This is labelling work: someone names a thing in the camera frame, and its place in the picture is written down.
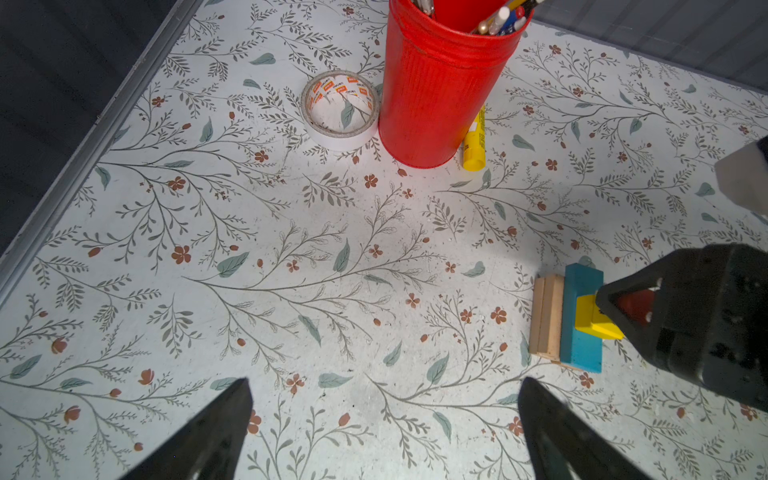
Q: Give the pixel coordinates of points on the wood block plank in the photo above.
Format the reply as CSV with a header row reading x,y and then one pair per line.
x,y
551,317
536,317

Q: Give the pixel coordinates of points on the red cube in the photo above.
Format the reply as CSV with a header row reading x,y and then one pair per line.
x,y
637,306

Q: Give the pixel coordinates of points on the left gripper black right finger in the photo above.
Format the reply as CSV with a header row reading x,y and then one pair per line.
x,y
561,445

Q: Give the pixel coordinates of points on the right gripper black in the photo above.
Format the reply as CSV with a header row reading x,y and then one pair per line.
x,y
702,314

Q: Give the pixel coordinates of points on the red pencil cup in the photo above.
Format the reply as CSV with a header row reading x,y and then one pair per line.
x,y
438,74

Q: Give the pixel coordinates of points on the pencils in cup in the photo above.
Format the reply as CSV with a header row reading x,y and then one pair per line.
x,y
504,15

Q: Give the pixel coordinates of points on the tape roll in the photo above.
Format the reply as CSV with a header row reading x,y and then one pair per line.
x,y
340,110

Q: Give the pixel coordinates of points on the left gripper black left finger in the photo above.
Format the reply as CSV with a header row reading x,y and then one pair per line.
x,y
209,445

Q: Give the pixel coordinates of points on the teal block plank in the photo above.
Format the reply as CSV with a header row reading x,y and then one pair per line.
x,y
579,349

